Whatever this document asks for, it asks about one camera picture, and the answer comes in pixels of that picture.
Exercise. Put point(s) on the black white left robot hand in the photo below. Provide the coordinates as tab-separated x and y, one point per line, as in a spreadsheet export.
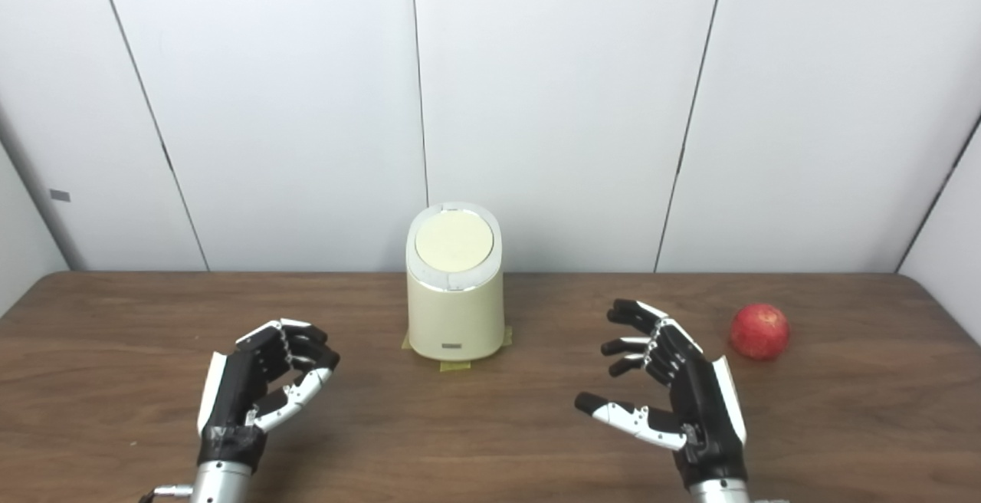
234	396

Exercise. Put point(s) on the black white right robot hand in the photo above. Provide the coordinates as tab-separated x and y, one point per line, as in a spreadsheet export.
705	411

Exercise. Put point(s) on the red apple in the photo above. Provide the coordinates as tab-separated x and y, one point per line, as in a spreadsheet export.
759	331

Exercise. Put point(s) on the cream-colored bin body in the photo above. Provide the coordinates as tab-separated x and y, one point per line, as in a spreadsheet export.
455	315

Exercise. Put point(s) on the cream round bin lid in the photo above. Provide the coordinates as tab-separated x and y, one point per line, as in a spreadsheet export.
454	241

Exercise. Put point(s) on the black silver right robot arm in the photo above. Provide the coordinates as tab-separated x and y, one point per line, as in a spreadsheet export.
720	494

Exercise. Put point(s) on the small gray wall tag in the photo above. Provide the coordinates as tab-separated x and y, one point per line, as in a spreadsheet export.
60	195

